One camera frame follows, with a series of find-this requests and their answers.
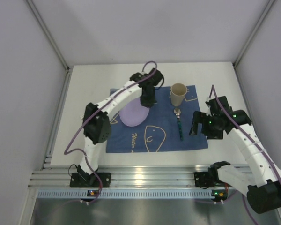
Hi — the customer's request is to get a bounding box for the purple plate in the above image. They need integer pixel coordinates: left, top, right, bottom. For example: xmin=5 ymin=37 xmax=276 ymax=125
xmin=119 ymin=98 xmax=149 ymax=127

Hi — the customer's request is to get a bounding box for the spoon with teal handle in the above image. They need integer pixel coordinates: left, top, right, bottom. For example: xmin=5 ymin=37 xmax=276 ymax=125
xmin=174 ymin=107 xmax=184 ymax=141

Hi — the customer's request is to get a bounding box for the beige paper cup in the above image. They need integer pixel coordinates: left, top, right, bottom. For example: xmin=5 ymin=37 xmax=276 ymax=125
xmin=170 ymin=83 xmax=187 ymax=106

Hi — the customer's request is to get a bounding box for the blue fish placemat cloth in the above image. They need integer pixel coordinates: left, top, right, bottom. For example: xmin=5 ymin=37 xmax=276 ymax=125
xmin=106 ymin=85 xmax=208 ymax=153

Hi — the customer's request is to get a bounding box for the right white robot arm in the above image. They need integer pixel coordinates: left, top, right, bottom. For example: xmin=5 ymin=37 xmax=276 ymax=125
xmin=189 ymin=96 xmax=281 ymax=214

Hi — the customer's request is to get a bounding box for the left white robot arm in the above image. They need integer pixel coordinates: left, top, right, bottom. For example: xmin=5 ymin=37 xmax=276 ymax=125
xmin=77 ymin=68 xmax=164 ymax=183

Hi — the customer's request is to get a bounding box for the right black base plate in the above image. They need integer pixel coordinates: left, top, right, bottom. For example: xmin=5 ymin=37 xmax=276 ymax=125
xmin=193 ymin=172 xmax=221 ymax=189

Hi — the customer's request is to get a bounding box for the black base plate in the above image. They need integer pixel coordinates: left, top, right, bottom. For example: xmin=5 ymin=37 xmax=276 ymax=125
xmin=69 ymin=172 xmax=111 ymax=188
xmin=193 ymin=172 xmax=221 ymax=189

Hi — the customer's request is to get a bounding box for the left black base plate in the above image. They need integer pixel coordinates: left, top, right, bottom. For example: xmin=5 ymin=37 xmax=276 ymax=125
xmin=69 ymin=172 xmax=111 ymax=188

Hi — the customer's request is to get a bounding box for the perforated cable tray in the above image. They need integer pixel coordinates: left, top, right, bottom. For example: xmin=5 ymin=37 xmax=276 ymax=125
xmin=37 ymin=189 xmax=227 ymax=199

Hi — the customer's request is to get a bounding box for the aluminium mounting rail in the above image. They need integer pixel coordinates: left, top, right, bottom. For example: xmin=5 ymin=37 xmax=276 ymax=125
xmin=29 ymin=165 xmax=258 ymax=188

